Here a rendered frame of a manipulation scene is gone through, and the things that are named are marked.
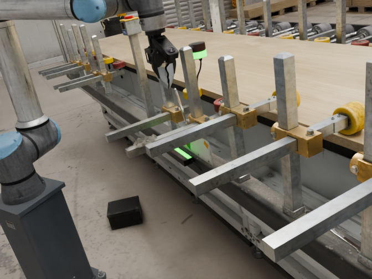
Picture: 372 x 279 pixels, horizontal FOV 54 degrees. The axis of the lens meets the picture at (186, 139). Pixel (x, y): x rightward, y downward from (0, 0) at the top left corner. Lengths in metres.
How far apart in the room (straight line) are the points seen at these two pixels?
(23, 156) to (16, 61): 0.40
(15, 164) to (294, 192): 1.14
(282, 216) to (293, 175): 0.14
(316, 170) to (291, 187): 0.27
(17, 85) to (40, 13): 0.47
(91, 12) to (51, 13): 0.16
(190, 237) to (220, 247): 0.20
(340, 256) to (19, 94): 1.37
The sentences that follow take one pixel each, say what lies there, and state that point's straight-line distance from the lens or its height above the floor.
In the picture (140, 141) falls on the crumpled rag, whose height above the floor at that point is 0.87.
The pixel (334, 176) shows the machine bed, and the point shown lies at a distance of 1.24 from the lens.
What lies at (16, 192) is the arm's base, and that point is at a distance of 1.74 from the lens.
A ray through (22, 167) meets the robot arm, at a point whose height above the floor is 0.75.
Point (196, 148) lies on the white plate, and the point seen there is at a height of 0.74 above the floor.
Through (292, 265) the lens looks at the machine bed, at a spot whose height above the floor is 0.17.
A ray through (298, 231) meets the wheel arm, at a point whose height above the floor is 0.96.
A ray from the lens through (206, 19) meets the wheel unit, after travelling 3.30.
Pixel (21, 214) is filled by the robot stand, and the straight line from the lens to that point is 1.69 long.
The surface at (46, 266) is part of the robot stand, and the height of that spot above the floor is 0.29.
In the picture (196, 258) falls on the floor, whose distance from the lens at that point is 2.04.
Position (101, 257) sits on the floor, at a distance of 2.24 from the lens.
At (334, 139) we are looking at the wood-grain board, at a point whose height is 0.89.
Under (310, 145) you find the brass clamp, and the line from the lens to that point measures 0.92.
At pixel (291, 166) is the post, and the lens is 1.01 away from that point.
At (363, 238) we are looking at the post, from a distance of 0.93.
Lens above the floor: 1.38
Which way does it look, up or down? 24 degrees down
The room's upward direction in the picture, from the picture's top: 11 degrees counter-clockwise
